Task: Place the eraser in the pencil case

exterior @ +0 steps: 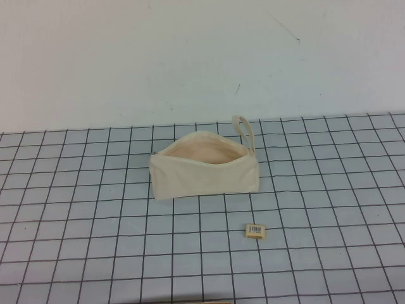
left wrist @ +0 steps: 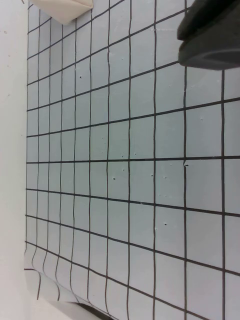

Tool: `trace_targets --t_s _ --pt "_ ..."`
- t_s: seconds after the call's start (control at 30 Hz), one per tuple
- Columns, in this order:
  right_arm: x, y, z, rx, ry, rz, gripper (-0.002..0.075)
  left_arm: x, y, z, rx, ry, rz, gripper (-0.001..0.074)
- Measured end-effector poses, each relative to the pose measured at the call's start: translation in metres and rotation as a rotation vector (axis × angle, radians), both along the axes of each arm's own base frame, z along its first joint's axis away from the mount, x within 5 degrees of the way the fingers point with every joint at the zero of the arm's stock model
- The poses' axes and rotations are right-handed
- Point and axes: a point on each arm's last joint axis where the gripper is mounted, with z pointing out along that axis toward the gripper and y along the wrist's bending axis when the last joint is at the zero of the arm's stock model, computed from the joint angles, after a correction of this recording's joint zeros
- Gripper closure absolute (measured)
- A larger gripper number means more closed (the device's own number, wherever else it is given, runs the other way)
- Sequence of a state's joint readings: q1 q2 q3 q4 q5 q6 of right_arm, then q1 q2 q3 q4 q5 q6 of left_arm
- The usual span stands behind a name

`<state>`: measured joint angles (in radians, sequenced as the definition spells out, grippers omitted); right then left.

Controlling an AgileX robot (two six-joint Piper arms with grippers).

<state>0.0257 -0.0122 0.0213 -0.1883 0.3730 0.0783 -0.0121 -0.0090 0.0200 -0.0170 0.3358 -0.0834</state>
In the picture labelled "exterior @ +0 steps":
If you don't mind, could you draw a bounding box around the small yellow eraser with barcode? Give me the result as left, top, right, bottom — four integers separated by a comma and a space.
245, 223, 265, 239

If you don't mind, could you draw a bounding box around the cream canvas zipper pencil case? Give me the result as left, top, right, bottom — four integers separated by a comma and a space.
148, 115, 261, 201

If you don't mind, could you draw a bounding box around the grey grid-patterned table mat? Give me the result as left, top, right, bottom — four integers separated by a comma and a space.
0, 112, 405, 304

